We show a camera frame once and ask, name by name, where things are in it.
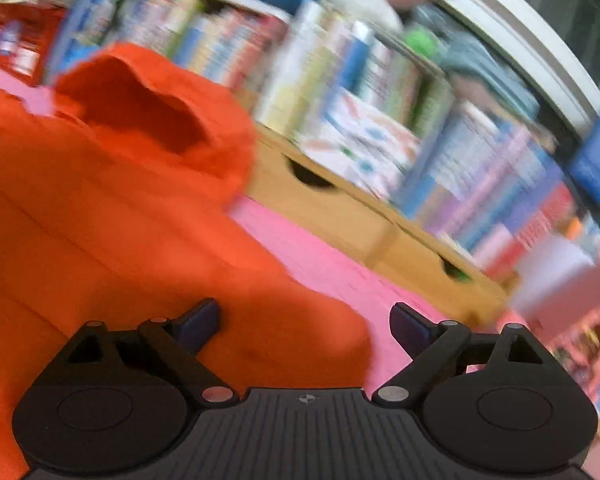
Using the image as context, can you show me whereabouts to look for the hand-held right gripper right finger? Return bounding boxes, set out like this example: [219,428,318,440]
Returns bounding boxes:
[371,302,548,407]

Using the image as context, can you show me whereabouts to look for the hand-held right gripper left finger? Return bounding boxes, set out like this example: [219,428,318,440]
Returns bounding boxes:
[67,298,239,406]

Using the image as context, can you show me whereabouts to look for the orange down jacket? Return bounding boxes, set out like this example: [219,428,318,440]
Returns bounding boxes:
[0,42,373,480]

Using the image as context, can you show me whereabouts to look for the pink bed sheet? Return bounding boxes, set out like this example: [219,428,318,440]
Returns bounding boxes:
[0,55,513,403]

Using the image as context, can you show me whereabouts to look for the wooden desktop drawer shelf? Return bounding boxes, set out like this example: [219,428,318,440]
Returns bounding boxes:
[245,122,521,326]

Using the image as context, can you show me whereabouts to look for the white container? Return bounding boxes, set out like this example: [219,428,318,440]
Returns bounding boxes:
[509,236,597,313]

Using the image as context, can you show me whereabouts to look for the row of upright books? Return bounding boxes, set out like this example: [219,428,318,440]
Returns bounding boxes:
[257,0,600,281]

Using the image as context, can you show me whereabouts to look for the white colourful printed box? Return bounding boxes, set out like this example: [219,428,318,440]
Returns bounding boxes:
[299,86,422,202]

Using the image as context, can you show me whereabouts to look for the blue book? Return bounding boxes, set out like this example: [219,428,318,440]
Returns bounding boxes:
[567,102,600,208]

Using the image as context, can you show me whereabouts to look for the row of leaning books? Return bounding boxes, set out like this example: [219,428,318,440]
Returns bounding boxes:
[55,0,293,93]

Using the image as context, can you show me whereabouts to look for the red basket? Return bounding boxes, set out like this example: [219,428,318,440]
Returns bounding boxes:
[0,2,66,86]

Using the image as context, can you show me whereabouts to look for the white window frame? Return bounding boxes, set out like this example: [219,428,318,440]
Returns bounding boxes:
[437,0,600,128]

